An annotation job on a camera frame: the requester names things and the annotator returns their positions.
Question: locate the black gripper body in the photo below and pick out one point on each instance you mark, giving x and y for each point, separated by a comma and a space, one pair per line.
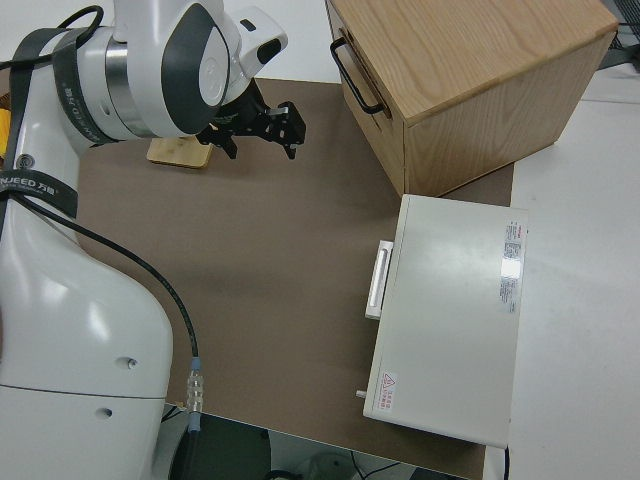
250, 125

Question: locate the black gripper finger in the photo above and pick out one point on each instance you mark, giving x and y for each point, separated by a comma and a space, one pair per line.
230, 148
292, 149

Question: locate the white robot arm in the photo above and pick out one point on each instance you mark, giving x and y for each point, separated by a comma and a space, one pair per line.
75, 325

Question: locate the wooden mug rack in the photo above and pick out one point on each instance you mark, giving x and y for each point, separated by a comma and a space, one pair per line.
175, 155

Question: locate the brown table mat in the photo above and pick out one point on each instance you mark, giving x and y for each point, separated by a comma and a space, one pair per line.
275, 250

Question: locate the wooden drawer cabinet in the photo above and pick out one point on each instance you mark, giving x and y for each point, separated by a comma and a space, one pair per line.
475, 50

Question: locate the brown wicker basket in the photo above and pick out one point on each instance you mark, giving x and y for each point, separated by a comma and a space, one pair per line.
3, 100

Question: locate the white toaster oven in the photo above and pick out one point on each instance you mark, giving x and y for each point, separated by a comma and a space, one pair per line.
450, 325

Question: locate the black box under table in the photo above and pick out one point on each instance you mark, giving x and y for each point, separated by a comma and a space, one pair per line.
225, 450

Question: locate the gray round object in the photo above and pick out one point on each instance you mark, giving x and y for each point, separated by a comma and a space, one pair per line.
325, 467

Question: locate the black mesh equipment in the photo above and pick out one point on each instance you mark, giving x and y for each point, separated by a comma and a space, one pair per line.
630, 45

